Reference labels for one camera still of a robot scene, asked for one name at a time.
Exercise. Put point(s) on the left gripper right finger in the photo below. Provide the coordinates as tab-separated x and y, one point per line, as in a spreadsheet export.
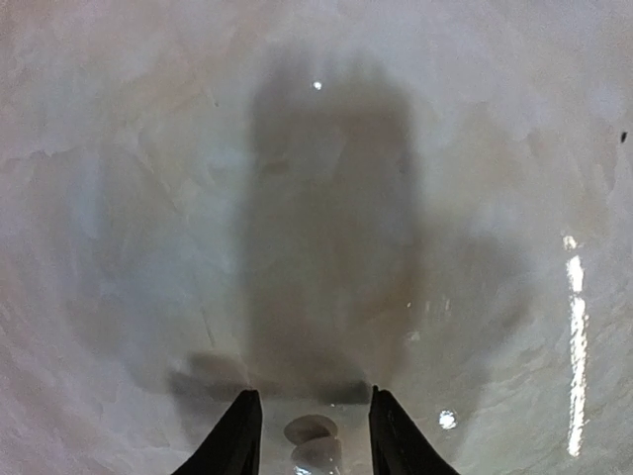
397	446

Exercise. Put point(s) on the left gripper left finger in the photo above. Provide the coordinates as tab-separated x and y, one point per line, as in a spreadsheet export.
233	445

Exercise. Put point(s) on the white clip earbud left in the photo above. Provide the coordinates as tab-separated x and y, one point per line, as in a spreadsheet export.
317	448

